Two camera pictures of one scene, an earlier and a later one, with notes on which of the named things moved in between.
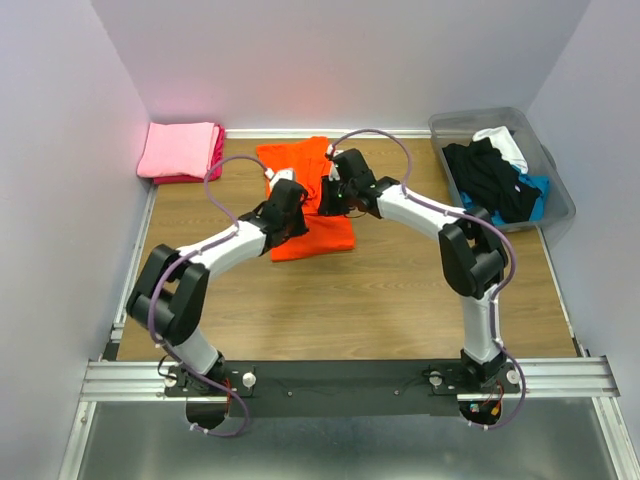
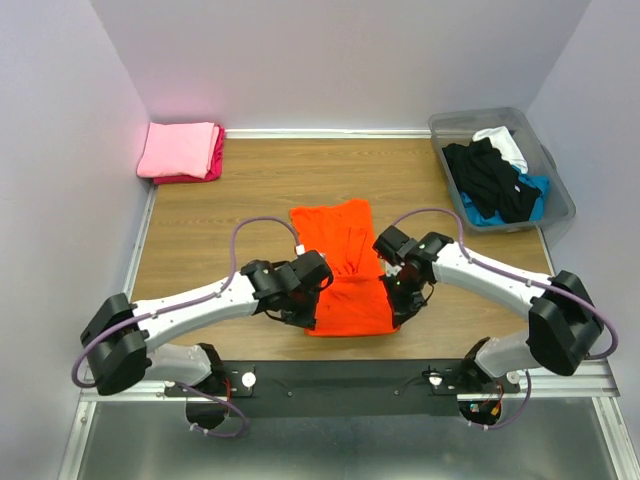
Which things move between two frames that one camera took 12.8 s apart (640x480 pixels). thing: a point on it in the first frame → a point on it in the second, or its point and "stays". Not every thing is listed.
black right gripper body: [336, 196] → [405, 294]
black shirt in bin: [484, 178] stays
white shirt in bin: [502, 141] stays
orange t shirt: [306, 160] → [356, 301]
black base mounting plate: [344, 387] stays
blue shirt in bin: [540, 183] stays
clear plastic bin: [497, 162] stays
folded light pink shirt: [181, 149] stays
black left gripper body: [294, 225] → [301, 312]
